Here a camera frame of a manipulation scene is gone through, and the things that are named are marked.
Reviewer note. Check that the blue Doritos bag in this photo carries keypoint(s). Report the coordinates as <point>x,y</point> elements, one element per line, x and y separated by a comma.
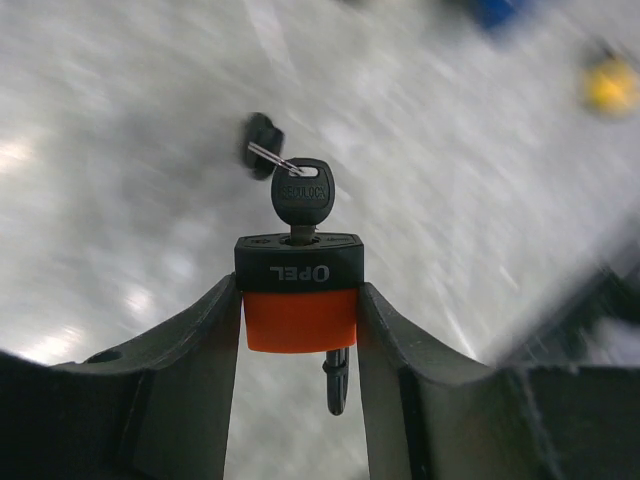
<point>492,14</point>

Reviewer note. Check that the orange black padlock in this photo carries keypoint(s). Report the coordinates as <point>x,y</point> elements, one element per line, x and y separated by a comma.
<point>301,299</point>

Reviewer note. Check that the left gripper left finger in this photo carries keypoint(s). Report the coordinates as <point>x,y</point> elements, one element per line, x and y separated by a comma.
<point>155,407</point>

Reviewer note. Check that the yellow padlock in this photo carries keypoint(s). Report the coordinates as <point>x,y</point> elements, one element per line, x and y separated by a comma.
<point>611,82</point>

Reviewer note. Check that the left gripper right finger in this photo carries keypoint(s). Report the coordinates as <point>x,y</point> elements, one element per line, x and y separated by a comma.
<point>555,410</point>

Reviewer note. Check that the black keys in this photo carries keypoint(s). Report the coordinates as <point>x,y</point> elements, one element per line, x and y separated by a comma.
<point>302,189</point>

